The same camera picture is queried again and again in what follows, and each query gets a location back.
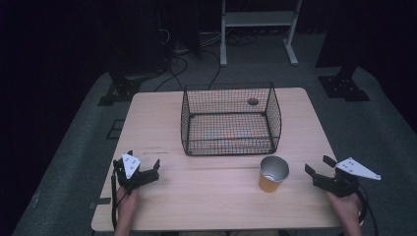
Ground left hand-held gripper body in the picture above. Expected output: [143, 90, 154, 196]
[112, 152, 149, 196]

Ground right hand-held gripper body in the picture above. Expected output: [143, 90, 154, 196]
[323, 156, 383, 199]

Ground orange paper cup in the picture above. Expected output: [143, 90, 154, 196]
[258, 154, 291, 194]

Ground black wire mesh basket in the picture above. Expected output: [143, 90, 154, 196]
[180, 82, 283, 157]

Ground person's right hand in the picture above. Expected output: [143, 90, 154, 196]
[326, 191, 362, 228]

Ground person's left hand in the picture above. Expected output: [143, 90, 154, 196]
[116, 186, 140, 228]

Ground black tape strip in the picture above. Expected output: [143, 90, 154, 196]
[88, 197, 112, 210]

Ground black stand base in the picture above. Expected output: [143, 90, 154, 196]
[96, 73, 143, 107]
[317, 63, 372, 103]

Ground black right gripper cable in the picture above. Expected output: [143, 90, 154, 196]
[356, 185, 380, 236]

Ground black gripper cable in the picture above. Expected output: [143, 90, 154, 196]
[110, 159, 130, 231]
[356, 185, 380, 236]

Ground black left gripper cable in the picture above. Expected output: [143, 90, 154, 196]
[110, 159, 130, 231]

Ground black floor cables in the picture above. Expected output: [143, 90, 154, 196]
[152, 29, 260, 93]

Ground white metal frame stand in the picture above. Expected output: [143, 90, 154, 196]
[219, 0, 303, 68]

